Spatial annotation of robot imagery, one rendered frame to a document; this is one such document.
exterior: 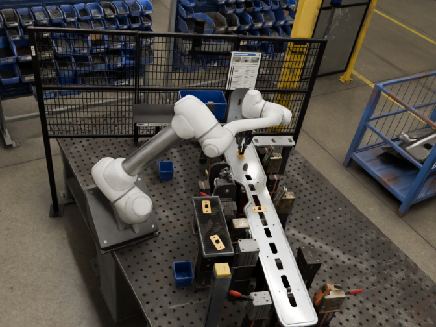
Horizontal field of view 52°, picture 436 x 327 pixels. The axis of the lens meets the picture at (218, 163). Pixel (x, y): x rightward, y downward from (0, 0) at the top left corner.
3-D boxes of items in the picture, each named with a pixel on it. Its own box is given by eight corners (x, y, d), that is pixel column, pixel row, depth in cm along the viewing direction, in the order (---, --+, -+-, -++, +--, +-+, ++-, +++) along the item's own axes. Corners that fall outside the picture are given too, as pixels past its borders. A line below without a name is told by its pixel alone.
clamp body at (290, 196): (286, 239, 277) (300, 200, 255) (267, 241, 274) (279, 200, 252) (281, 228, 284) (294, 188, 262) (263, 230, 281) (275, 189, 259)
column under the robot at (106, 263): (115, 324, 295) (113, 261, 253) (99, 287, 314) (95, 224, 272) (157, 305, 309) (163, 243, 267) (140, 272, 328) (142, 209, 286)
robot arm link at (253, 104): (237, 115, 263) (259, 122, 260) (242, 93, 253) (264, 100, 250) (244, 107, 271) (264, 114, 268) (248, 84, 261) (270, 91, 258)
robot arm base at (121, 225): (121, 238, 252) (122, 237, 247) (108, 200, 253) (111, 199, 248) (150, 228, 261) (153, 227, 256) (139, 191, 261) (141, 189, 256)
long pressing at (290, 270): (325, 324, 202) (326, 322, 201) (278, 329, 197) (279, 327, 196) (250, 137, 304) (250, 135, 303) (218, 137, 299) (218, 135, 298)
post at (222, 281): (218, 330, 225) (231, 278, 197) (204, 332, 223) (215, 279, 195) (215, 316, 230) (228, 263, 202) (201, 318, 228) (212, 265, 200)
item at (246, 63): (255, 91, 321) (263, 50, 301) (224, 90, 316) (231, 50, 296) (254, 89, 323) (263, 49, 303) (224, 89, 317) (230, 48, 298)
